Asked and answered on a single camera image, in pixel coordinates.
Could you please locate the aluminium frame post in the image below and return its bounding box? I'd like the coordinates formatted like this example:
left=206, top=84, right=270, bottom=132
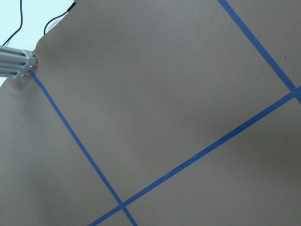
left=0, top=46, right=38, bottom=79

